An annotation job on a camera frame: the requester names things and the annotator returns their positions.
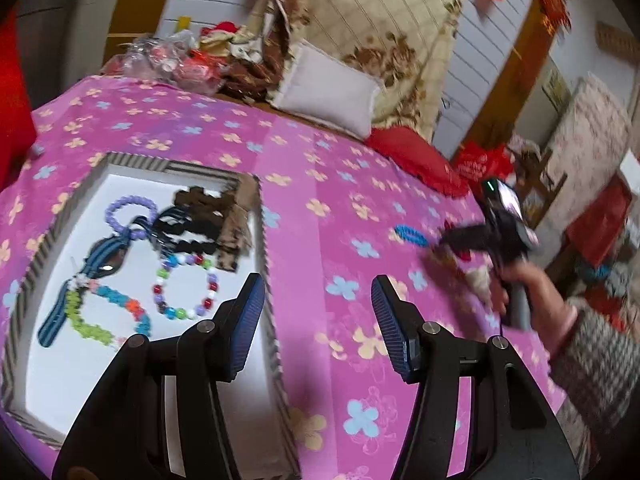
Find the red plastic bag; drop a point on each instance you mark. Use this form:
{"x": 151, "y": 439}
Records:
{"x": 475, "y": 160}

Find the wall picture frame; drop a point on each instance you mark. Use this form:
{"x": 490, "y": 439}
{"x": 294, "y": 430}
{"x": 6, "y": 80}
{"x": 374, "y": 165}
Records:
{"x": 615, "y": 40}

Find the striped rim white box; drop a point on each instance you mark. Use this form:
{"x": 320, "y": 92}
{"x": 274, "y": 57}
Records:
{"x": 60, "y": 385}

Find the wooden chair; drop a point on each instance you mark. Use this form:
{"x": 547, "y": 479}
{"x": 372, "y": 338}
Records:
{"x": 537, "y": 195}

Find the brown scrunchie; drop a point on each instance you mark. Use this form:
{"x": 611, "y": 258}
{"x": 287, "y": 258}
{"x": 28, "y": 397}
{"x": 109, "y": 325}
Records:
{"x": 200, "y": 197}

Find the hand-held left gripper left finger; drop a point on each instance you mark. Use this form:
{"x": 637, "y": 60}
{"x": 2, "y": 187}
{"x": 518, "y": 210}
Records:
{"x": 247, "y": 320}

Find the red fabric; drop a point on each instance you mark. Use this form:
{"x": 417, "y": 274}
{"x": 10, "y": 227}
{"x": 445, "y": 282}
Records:
{"x": 600, "y": 220}

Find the red cloth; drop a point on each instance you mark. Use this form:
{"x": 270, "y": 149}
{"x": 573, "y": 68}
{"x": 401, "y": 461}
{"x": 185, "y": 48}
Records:
{"x": 15, "y": 110}

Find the floral checked quilt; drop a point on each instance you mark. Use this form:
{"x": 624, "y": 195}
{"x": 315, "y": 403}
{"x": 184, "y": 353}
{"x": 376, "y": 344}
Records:
{"x": 375, "y": 10}

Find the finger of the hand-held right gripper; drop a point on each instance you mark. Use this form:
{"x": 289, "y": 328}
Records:
{"x": 465, "y": 240}

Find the person's right hand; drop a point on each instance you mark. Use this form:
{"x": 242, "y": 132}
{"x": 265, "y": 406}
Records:
{"x": 540, "y": 295}

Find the person's right forearm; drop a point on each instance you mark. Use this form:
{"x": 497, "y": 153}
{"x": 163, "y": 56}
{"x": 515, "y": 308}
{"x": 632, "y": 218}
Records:
{"x": 595, "y": 360}

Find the pile of plastic bags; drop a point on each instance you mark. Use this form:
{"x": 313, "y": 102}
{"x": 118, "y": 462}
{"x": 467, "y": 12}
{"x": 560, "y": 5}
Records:
{"x": 165, "y": 60}

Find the pink floral bedsheet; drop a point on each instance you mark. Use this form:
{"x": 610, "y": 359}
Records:
{"x": 325, "y": 210}

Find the blue striped hair band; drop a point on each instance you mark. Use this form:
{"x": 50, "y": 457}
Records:
{"x": 107, "y": 255}

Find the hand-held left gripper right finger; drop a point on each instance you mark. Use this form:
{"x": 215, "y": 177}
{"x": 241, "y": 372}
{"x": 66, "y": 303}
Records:
{"x": 395, "y": 330}

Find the white pillow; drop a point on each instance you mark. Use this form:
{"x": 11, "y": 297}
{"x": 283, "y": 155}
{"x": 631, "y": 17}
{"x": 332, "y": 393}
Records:
{"x": 325, "y": 90}

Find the red ruffled pillow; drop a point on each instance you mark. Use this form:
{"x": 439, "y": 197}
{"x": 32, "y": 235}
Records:
{"x": 410, "y": 152}

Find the brown leopard organza bow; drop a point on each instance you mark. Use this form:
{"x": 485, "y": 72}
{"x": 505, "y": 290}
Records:
{"x": 240, "y": 220}

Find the pale floral cloth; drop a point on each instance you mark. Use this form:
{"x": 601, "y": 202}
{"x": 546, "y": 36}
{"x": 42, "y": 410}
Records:
{"x": 590, "y": 135}

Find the white polka dot scrunchie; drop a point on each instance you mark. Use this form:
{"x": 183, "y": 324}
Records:
{"x": 480, "y": 277}

